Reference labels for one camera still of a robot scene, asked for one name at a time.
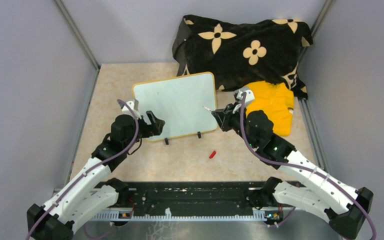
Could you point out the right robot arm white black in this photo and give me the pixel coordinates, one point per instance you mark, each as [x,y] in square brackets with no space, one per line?
[343,207]

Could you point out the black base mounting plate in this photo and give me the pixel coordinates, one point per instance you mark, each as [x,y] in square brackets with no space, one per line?
[192,198]

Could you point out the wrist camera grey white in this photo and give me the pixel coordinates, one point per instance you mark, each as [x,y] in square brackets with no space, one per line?
[244,96]
[130,107]

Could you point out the whiteboard with yellow rim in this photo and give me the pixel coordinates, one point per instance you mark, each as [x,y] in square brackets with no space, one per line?
[179,102]

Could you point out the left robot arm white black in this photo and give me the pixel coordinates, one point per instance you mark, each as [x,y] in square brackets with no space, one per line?
[60,217]

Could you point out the red marker cap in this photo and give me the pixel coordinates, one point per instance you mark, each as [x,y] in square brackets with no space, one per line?
[212,154]

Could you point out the aluminium frame rail front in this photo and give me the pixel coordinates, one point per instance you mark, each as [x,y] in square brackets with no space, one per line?
[192,217]

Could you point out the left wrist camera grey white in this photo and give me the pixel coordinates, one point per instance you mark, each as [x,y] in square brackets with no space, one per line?
[130,107]

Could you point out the aluminium corner post left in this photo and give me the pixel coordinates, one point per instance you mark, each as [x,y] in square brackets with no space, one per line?
[76,32]

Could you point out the aluminium side rail right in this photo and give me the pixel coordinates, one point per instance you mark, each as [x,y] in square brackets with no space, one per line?
[313,135]

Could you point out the aluminium corner post right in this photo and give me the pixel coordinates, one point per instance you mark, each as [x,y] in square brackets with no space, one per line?
[324,11]

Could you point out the aluminium corner post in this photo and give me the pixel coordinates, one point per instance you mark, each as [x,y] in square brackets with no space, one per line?
[324,11]
[76,32]

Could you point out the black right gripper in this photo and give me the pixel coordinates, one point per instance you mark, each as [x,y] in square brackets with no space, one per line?
[224,117]

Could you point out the black blanket with beige flowers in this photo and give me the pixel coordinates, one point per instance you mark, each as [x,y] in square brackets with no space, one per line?
[240,54]

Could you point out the folded yellow garment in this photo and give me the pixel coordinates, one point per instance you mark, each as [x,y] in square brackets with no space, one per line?
[276,101]

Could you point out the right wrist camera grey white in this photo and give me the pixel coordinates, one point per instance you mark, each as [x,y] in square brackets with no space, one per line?
[244,96]

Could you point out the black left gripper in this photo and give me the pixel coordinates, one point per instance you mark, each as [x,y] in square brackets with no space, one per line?
[155,129]

